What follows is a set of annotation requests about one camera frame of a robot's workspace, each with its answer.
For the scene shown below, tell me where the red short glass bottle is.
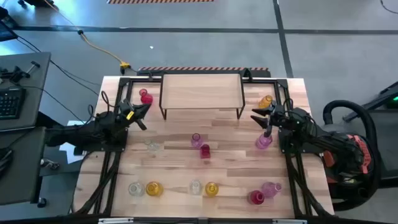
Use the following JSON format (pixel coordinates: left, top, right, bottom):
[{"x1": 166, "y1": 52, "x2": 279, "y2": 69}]
[{"x1": 248, "y1": 190, "x2": 266, "y2": 205}]

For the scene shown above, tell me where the white paper sheet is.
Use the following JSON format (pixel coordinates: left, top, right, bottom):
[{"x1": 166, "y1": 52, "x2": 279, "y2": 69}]
[{"x1": 58, "y1": 119, "x2": 91, "y2": 165}]

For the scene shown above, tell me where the small silver tool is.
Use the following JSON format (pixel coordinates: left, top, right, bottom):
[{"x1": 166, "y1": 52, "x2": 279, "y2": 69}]
[{"x1": 40, "y1": 158, "x2": 60, "y2": 170}]

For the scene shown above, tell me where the yellow extension cable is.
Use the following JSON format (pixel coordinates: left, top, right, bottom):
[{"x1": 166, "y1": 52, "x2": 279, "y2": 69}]
[{"x1": 42, "y1": 0, "x2": 132, "y2": 70}]

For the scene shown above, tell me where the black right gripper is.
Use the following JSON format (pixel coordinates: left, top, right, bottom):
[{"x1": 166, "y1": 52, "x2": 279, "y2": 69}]
[{"x1": 250, "y1": 102, "x2": 295, "y2": 129}]

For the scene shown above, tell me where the black monitor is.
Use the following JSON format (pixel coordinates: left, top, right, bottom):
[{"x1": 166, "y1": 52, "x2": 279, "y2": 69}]
[{"x1": 0, "y1": 7, "x2": 19, "y2": 43}]

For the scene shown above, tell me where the silver table edge bracket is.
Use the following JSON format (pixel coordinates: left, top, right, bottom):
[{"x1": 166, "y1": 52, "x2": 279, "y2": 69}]
[
  {"x1": 272, "y1": 218, "x2": 308, "y2": 224},
  {"x1": 98, "y1": 217, "x2": 134, "y2": 224}
]

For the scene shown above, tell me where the yellow textured glass bottle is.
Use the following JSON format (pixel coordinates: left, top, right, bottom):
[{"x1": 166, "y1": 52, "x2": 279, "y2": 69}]
[{"x1": 145, "y1": 180, "x2": 164, "y2": 198}]

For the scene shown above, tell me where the black and red vacuum cleaner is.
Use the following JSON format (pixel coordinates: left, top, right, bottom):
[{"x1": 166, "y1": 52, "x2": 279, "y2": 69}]
[{"x1": 320, "y1": 99, "x2": 383, "y2": 212}]

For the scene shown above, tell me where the clear tall-necked glass vase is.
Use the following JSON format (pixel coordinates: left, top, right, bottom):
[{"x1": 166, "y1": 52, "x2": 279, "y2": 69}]
[{"x1": 144, "y1": 138, "x2": 162, "y2": 157}]

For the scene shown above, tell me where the purple ribbed glass bottle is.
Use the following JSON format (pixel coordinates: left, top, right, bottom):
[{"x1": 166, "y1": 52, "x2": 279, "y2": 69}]
[
  {"x1": 255, "y1": 132, "x2": 274, "y2": 151},
  {"x1": 261, "y1": 181, "x2": 283, "y2": 199}
]

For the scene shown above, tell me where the wooden shelf black metal frame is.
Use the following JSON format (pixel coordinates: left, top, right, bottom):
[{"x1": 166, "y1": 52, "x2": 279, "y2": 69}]
[{"x1": 159, "y1": 73, "x2": 246, "y2": 121}]

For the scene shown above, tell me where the pink faceted glass vase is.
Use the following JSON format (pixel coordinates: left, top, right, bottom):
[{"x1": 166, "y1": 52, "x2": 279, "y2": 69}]
[{"x1": 190, "y1": 133, "x2": 205, "y2": 149}]

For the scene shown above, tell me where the red cone glass vase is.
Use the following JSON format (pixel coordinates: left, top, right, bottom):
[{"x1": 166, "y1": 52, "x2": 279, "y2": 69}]
[{"x1": 139, "y1": 88, "x2": 154, "y2": 105}]

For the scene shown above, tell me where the dark grey desk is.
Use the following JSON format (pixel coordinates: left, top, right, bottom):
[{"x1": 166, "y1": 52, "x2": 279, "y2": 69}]
[{"x1": 0, "y1": 126, "x2": 47, "y2": 206}]

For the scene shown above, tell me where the hazard-striped floor strip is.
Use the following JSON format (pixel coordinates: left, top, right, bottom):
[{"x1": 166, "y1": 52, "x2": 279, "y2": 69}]
[{"x1": 136, "y1": 66, "x2": 271, "y2": 78}]

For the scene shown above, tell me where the black clamp tool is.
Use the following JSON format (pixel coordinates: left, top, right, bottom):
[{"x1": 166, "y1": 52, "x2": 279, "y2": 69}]
[{"x1": 0, "y1": 60, "x2": 41, "y2": 83}]

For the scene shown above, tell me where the amber glass vase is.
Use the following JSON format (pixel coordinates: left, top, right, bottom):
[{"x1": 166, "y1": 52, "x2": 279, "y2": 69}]
[{"x1": 259, "y1": 94, "x2": 274, "y2": 110}]

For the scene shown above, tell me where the clear embossed glass bottle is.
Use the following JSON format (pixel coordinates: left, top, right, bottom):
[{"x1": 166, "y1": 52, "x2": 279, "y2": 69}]
[{"x1": 188, "y1": 179, "x2": 203, "y2": 196}]

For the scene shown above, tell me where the black metal table frame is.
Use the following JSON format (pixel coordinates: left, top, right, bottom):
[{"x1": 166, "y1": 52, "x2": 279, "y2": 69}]
[{"x1": 67, "y1": 76, "x2": 335, "y2": 218}]

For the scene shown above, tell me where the black machine with green light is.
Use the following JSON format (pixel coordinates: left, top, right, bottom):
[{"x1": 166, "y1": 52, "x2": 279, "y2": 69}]
[{"x1": 341, "y1": 80, "x2": 398, "y2": 122}]

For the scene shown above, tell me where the black keyboard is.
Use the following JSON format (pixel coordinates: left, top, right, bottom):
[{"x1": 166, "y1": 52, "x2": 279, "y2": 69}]
[{"x1": 0, "y1": 86, "x2": 26, "y2": 121}]

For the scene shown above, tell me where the yellow ribbed glass jar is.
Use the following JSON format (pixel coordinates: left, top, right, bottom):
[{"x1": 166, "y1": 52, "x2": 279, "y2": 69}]
[{"x1": 205, "y1": 181, "x2": 220, "y2": 198}]

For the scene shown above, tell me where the clear round glass vase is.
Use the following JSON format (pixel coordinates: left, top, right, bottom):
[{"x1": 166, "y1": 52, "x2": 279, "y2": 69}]
[{"x1": 127, "y1": 181, "x2": 146, "y2": 198}]

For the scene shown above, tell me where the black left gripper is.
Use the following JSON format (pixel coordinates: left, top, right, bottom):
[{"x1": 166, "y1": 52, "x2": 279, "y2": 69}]
[{"x1": 117, "y1": 98, "x2": 152, "y2": 131}]

